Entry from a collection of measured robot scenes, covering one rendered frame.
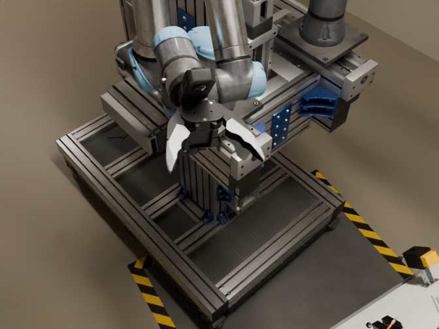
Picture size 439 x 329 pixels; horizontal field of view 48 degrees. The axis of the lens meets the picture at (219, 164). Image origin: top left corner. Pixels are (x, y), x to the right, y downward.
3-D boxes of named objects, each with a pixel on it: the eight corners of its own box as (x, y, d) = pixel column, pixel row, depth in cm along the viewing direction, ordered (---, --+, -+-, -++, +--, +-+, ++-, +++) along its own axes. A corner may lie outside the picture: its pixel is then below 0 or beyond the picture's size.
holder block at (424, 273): (413, 275, 142) (399, 244, 142) (444, 281, 131) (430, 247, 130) (401, 282, 141) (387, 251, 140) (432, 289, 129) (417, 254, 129)
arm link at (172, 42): (190, 53, 103) (188, 18, 96) (203, 88, 96) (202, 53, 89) (153, 60, 101) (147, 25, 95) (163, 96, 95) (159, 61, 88)
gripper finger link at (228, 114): (254, 132, 83) (213, 106, 85) (255, 126, 81) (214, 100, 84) (237, 147, 80) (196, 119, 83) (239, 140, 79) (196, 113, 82)
